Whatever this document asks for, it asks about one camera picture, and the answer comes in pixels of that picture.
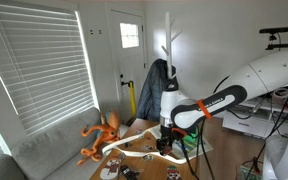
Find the panda christmas cutout toy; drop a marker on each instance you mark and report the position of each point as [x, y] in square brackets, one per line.
[173, 173]

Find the black remote control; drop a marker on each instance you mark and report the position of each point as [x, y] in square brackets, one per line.
[128, 172]

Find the green circuit board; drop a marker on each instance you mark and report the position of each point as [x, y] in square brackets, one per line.
[247, 171]

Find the white shelf unit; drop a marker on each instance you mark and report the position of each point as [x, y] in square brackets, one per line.
[247, 125]

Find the white coat rack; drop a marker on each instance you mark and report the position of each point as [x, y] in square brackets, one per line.
[168, 50]

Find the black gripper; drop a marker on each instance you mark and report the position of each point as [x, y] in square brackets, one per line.
[166, 133]

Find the orange octopus plush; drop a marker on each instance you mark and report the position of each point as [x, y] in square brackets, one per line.
[105, 133]

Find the yellow pole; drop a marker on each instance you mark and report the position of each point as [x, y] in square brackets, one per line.
[132, 100]

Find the grey sofa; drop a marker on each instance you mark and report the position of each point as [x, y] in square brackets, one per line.
[50, 146]

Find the large white window blinds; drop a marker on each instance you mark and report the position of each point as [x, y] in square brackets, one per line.
[40, 66]

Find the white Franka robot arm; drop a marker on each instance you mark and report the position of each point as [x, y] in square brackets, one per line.
[267, 76]

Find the snowman sticker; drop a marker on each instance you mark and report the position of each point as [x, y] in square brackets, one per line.
[112, 168]

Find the white door with window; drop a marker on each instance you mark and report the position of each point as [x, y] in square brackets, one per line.
[129, 66]

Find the dark puffer jacket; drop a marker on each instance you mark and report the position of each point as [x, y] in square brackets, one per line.
[152, 93]

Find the green bowl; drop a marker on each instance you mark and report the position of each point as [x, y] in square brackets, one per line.
[191, 137]

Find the black camera on stand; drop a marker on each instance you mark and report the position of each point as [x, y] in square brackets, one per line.
[275, 30]

